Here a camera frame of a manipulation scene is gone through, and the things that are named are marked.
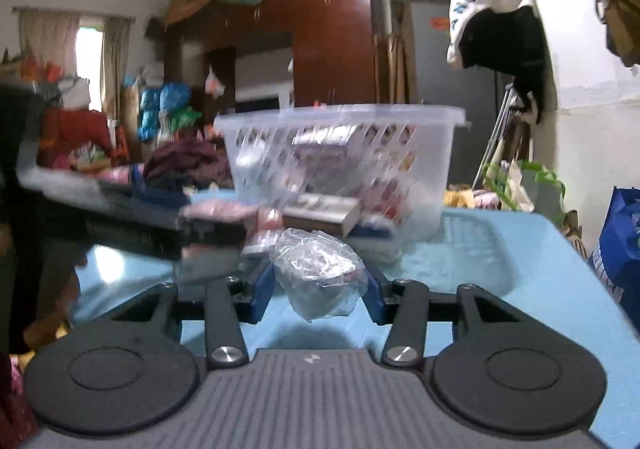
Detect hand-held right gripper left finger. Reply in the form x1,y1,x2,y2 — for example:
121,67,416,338
106,258,277,371

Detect green handled shopping bag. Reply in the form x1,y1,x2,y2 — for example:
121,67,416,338
481,158,567,216

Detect green white plastic bag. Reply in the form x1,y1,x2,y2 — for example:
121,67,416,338
159,106,202,136

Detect white and black hanging jacket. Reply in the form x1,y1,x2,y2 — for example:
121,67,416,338
446,0,552,126

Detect window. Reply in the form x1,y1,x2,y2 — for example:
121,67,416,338
75,26,104,113

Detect blue tote bag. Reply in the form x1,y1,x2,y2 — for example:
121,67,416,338
589,186,640,321

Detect red cloth covered cabinet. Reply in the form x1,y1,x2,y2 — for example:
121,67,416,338
39,108,117,166

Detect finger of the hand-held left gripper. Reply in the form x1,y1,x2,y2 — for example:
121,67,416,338
176,218,247,251
96,178,194,211

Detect pink floral blanket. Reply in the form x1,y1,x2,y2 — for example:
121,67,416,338
99,164,147,191

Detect metal crutches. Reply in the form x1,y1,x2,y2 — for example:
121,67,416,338
471,83,522,191

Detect white plastic laundry basket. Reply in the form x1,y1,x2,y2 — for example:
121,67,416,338
213,104,468,239

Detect wooden planks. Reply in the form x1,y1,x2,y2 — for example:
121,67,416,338
384,0,412,105

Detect clear plastic bag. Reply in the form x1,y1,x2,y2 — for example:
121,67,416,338
270,227,369,323

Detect blue plastic bag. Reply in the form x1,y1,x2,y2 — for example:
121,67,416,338
159,82,192,114
137,88,163,141

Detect grey door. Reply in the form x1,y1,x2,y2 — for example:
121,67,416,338
409,0,502,191

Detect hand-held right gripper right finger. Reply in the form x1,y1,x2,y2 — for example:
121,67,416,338
364,267,530,371

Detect white hanging plastic bag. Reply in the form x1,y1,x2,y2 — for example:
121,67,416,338
204,66,226,98

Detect beige curtain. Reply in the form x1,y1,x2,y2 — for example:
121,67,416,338
16,9,82,81
102,16,134,126

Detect maroon cloth pile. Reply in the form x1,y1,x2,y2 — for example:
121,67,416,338
142,136,222,191

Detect small red white packet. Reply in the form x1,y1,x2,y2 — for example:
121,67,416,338
244,208,282,258

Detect pile of packets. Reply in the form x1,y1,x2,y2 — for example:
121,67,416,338
234,125,422,226

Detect brown wooden wardrobe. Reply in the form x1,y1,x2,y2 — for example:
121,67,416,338
164,0,387,116

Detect pink plastic packet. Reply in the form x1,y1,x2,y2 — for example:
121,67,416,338
179,199,262,230

